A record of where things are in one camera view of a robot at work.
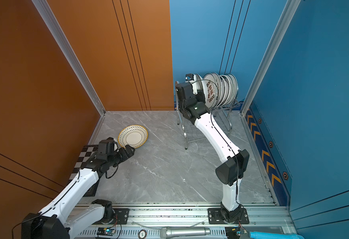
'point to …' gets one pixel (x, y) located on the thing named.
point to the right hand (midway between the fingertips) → (201, 91)
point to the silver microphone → (169, 232)
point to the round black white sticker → (142, 234)
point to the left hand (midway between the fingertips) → (130, 150)
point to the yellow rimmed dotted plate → (134, 135)
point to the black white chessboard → (87, 151)
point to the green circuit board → (108, 231)
